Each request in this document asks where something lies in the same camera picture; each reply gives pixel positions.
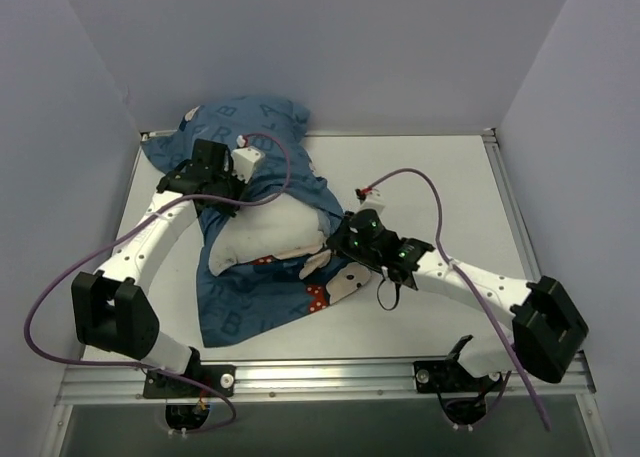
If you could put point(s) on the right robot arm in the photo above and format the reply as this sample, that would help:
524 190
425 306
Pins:
545 329

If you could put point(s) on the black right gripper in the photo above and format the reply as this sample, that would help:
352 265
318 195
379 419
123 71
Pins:
338 240

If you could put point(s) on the white pillow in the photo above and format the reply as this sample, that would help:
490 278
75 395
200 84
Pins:
284 227

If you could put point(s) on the blue cartoon print pillowcase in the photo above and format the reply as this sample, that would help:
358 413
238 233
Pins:
252 298

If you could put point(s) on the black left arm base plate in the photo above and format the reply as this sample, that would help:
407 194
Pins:
221 378

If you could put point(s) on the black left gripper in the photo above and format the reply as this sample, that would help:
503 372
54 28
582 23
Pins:
220 192

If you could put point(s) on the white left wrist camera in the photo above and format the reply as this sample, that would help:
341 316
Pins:
246 159

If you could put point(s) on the aluminium front rail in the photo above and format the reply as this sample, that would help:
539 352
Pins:
261 381

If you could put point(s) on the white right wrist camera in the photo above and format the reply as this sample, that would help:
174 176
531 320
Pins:
370 199

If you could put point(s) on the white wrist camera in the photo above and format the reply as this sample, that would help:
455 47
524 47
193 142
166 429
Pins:
370 199
246 159

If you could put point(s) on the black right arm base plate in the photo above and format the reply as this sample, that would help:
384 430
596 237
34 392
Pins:
446 377

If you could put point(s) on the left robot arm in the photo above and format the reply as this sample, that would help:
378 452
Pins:
111 308

